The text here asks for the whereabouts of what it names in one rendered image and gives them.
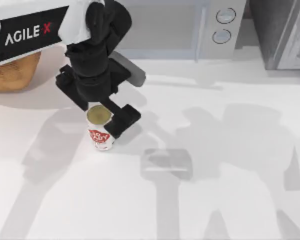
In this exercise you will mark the red and white can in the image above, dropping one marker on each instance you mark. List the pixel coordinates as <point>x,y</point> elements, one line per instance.
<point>100,117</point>

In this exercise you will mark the woven wooden basket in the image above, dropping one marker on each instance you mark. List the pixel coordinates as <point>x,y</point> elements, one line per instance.
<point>12,75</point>

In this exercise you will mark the microwave oven glass door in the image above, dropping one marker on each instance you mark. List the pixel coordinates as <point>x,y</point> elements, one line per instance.
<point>162,27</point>

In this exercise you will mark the pale microwave oven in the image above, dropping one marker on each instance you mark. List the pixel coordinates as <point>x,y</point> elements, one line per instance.
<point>222,52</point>

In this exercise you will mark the round grey microwave knob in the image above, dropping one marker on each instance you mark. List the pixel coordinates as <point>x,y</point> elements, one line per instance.
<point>226,15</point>
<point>222,36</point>

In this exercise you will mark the grey cabinet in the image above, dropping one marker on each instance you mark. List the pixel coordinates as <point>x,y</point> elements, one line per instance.
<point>272,32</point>

